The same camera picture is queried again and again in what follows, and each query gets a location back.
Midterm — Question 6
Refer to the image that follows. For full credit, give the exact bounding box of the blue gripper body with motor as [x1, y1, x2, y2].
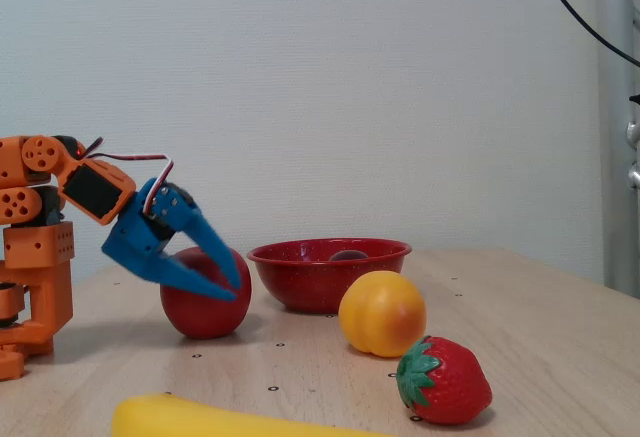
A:
[101, 176, 176, 284]

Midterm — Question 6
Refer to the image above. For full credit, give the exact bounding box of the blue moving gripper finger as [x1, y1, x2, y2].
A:
[149, 189, 244, 293]

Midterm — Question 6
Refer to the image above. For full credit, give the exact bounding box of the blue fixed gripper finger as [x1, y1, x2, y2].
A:
[159, 252, 238, 303]

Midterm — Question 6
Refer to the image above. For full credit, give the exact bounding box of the red speckled bowl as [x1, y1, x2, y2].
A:
[246, 237, 413, 315]

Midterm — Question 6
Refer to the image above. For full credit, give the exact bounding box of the red apple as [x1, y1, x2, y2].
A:
[159, 246, 253, 341]

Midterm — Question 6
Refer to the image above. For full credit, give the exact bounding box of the yellow toy banana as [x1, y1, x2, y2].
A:
[110, 393, 396, 437]

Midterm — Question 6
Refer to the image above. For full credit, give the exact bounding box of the orange yellow peach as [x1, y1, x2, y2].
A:
[338, 270, 428, 359]

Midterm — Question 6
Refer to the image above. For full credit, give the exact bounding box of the red toy strawberry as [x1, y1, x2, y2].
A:
[396, 335, 494, 427]

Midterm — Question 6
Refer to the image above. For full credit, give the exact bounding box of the grey metal pole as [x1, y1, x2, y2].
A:
[597, 0, 640, 301]

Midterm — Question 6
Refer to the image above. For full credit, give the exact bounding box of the red white black servo cable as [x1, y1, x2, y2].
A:
[82, 136, 175, 218]

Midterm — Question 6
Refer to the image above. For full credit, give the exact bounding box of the thin black hanging cable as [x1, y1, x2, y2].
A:
[535, 0, 640, 67]

